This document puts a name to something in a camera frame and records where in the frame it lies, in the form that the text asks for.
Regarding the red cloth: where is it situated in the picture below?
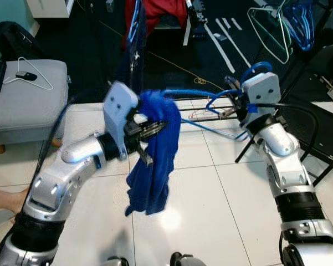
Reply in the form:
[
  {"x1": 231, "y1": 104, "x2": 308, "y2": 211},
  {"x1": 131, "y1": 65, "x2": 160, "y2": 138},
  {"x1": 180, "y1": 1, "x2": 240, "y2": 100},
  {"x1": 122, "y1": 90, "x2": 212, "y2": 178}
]
[{"x1": 125, "y1": 0, "x2": 188, "y2": 48}]

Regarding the black key fob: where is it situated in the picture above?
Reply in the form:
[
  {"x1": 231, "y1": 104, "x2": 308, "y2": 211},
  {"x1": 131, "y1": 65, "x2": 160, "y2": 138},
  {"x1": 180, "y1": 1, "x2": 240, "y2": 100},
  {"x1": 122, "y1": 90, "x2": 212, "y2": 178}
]
[{"x1": 16, "y1": 71, "x2": 37, "y2": 81}]

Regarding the grey robot leg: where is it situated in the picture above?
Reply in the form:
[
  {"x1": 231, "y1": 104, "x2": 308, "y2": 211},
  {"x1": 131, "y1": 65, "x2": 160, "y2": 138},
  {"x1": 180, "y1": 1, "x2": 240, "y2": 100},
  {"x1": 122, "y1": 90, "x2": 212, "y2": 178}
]
[
  {"x1": 171, "y1": 252, "x2": 208, "y2": 266},
  {"x1": 103, "y1": 256, "x2": 129, "y2": 266}
]

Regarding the grey right robot leg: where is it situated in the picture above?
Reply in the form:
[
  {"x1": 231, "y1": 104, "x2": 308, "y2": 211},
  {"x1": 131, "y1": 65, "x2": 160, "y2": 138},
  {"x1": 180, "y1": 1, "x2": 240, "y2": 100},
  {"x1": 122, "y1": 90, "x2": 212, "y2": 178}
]
[{"x1": 171, "y1": 252, "x2": 208, "y2": 266}]

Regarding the black backpack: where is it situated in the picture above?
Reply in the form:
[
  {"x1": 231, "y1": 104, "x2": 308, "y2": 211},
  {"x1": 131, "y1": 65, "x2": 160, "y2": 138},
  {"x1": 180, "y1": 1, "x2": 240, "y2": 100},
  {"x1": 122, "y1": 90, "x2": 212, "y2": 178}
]
[{"x1": 0, "y1": 21, "x2": 45, "y2": 62}]

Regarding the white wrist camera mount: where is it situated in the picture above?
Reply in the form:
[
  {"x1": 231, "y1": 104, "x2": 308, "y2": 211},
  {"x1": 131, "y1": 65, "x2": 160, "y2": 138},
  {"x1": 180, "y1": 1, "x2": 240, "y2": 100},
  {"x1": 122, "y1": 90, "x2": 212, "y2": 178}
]
[
  {"x1": 103, "y1": 81, "x2": 139, "y2": 161},
  {"x1": 241, "y1": 72, "x2": 282, "y2": 125}
]

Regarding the white cabinet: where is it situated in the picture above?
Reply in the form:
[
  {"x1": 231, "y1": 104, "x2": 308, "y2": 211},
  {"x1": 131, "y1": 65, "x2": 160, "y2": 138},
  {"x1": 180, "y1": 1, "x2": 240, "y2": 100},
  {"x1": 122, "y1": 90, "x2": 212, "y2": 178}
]
[{"x1": 25, "y1": 0, "x2": 75, "y2": 18}]

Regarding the grey ottoman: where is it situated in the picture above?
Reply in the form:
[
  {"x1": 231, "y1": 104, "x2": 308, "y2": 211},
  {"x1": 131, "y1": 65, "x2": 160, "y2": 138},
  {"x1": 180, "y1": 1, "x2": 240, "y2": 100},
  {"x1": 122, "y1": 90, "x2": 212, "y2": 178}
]
[{"x1": 0, "y1": 58, "x2": 69, "y2": 153}]

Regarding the black folding chair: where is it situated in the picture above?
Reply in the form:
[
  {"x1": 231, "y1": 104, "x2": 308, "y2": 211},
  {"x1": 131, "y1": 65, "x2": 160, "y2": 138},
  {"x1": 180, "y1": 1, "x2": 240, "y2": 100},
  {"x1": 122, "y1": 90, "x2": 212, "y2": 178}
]
[{"x1": 281, "y1": 43, "x2": 333, "y2": 186}]

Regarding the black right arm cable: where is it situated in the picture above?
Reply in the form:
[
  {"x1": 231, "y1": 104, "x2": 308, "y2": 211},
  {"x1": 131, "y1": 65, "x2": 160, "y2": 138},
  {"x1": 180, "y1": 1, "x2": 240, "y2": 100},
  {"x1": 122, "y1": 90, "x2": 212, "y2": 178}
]
[{"x1": 255, "y1": 103, "x2": 319, "y2": 161}]

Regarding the navy printed t-shirt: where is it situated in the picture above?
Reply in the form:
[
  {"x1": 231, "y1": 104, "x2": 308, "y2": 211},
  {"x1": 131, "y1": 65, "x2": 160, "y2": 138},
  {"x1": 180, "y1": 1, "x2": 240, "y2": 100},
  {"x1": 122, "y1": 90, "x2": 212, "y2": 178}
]
[{"x1": 114, "y1": 0, "x2": 147, "y2": 95}]

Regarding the blue plastic hanger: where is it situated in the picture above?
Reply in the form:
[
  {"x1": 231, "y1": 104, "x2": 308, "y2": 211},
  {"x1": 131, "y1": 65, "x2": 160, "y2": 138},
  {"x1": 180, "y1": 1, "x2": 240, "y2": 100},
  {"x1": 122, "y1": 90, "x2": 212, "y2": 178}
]
[
  {"x1": 281, "y1": 0, "x2": 308, "y2": 48},
  {"x1": 129, "y1": 0, "x2": 146, "y2": 42},
  {"x1": 155, "y1": 61, "x2": 275, "y2": 139},
  {"x1": 291, "y1": 0, "x2": 316, "y2": 52}
]

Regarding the royal blue shirt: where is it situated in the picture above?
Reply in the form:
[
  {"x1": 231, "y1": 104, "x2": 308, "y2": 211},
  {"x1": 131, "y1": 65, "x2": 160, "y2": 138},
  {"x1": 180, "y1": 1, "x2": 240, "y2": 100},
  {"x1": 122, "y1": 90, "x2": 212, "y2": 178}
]
[{"x1": 125, "y1": 90, "x2": 182, "y2": 217}]

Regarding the black device on white stand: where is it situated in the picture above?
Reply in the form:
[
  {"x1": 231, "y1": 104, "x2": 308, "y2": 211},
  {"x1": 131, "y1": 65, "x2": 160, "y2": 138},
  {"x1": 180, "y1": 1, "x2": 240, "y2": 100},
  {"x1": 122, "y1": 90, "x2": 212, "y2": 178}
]
[{"x1": 183, "y1": 0, "x2": 207, "y2": 46}]

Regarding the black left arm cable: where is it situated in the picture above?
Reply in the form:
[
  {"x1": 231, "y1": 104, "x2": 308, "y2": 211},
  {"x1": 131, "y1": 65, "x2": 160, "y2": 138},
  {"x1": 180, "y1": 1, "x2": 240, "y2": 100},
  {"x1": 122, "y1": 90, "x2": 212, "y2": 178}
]
[{"x1": 36, "y1": 91, "x2": 109, "y2": 183}]

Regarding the pale green plastic hanger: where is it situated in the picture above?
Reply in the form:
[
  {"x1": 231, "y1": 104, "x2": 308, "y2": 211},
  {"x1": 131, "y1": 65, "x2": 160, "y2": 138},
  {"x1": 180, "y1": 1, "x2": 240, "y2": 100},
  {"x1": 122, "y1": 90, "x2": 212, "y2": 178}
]
[{"x1": 252, "y1": 6, "x2": 293, "y2": 64}]

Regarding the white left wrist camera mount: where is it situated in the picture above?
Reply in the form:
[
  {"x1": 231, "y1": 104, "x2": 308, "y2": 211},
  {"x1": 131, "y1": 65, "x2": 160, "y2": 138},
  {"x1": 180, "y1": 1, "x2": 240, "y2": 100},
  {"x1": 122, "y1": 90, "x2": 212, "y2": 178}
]
[{"x1": 103, "y1": 81, "x2": 139, "y2": 161}]

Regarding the grey left robot leg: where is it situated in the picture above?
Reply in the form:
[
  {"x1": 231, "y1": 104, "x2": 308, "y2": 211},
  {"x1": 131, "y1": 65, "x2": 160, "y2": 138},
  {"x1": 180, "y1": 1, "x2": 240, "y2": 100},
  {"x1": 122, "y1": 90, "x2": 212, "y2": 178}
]
[{"x1": 103, "y1": 256, "x2": 129, "y2": 266}]

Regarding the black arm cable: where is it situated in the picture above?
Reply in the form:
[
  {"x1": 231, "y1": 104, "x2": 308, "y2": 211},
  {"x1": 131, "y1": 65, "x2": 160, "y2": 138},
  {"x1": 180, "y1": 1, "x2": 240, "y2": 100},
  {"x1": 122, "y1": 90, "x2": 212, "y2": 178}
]
[
  {"x1": 255, "y1": 103, "x2": 319, "y2": 161},
  {"x1": 36, "y1": 91, "x2": 109, "y2": 183}
]

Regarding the white strip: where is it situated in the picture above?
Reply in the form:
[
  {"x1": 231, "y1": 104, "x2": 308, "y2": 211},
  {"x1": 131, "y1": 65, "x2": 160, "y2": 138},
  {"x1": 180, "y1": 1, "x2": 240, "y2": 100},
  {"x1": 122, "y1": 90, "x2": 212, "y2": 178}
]
[
  {"x1": 204, "y1": 21, "x2": 237, "y2": 73},
  {"x1": 215, "y1": 18, "x2": 251, "y2": 67}
]

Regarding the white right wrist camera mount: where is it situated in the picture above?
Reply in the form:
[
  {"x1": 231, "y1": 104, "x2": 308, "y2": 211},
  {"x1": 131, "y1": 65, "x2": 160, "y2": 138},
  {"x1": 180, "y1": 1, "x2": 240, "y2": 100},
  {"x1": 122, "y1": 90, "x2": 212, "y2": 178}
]
[{"x1": 241, "y1": 72, "x2": 282, "y2": 125}]

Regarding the white wire hanger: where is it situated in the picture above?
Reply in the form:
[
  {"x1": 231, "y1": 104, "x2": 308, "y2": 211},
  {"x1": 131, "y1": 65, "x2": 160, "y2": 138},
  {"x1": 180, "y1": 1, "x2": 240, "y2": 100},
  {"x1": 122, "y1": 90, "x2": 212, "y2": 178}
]
[{"x1": 3, "y1": 57, "x2": 53, "y2": 90}]

